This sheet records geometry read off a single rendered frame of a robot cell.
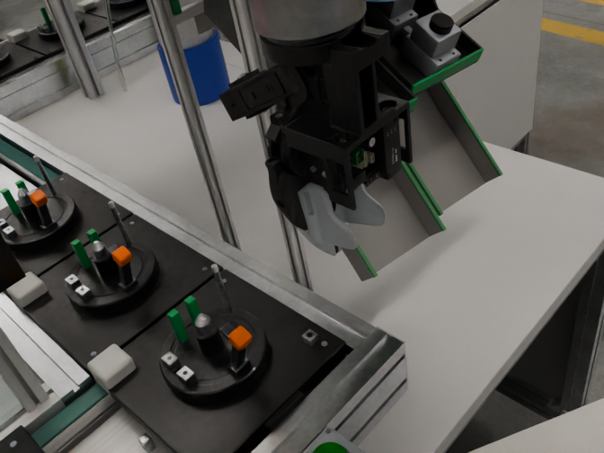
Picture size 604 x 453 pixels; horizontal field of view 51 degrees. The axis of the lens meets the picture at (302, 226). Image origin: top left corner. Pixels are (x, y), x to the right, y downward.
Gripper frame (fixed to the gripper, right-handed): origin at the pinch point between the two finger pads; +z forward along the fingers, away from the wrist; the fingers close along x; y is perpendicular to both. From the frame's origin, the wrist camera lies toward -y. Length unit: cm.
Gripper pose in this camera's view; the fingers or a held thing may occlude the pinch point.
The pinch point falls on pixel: (326, 238)
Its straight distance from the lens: 55.6
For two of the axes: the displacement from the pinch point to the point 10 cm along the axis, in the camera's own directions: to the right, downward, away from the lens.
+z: 1.5, 7.6, 6.3
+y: 7.2, 3.5, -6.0
